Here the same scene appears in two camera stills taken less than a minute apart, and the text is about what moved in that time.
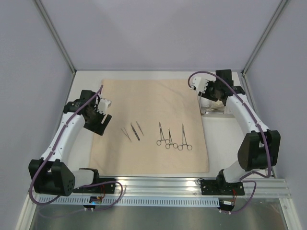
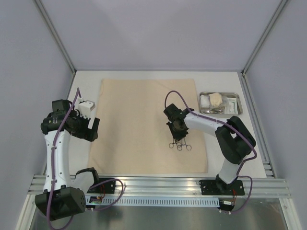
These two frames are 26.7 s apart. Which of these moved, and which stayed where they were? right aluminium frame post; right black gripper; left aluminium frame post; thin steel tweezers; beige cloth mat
Moved: right black gripper; thin steel tweezers
Stayed: left aluminium frame post; beige cloth mat; right aluminium frame post
